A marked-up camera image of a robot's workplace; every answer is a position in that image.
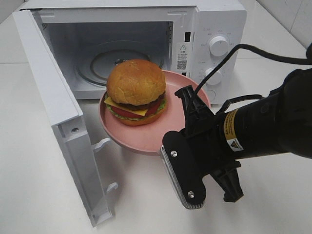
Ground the upper white microwave knob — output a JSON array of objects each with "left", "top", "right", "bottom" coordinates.
[{"left": 209, "top": 36, "right": 229, "bottom": 57}]

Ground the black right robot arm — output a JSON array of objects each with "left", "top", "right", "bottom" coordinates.
[{"left": 161, "top": 69, "right": 312, "bottom": 209}]

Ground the white microwave oven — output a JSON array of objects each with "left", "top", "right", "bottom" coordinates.
[{"left": 18, "top": 0, "right": 247, "bottom": 99}]

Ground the burger with sesame bun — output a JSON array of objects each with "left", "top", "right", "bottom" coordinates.
[{"left": 104, "top": 59, "right": 167, "bottom": 126}]

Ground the white microwave knob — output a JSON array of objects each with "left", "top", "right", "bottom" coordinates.
[
  {"left": 205, "top": 67, "right": 222, "bottom": 85},
  {"left": 209, "top": 36, "right": 229, "bottom": 57}
]

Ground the pink round plate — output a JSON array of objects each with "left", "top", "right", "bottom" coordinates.
[{"left": 99, "top": 71, "right": 198, "bottom": 156}]

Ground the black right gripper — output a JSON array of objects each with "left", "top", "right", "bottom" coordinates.
[{"left": 175, "top": 85, "right": 244, "bottom": 202}]

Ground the white microwave door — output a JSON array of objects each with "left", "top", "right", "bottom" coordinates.
[{"left": 12, "top": 10, "right": 118, "bottom": 227}]

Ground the lower white microwave knob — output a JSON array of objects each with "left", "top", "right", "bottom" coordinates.
[{"left": 205, "top": 67, "right": 222, "bottom": 85}]

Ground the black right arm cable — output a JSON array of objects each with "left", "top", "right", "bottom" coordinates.
[{"left": 192, "top": 43, "right": 309, "bottom": 117}]

